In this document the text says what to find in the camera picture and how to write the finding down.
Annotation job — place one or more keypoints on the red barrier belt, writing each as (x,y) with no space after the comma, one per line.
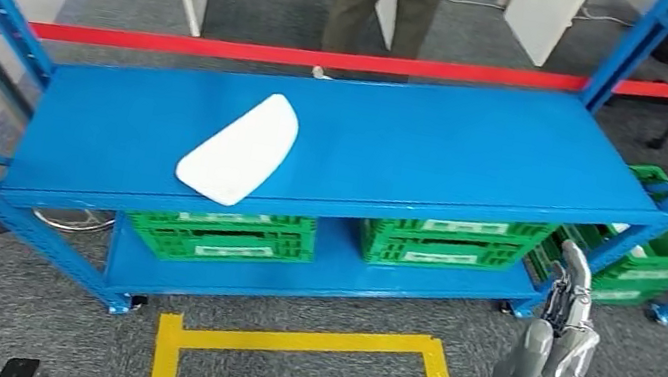
(327,58)

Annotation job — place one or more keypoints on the white curved plastic part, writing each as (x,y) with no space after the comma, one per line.
(239,152)

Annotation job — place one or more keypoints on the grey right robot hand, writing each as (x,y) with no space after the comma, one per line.
(530,366)

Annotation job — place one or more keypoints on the small white flat item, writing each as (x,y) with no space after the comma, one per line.
(625,233)

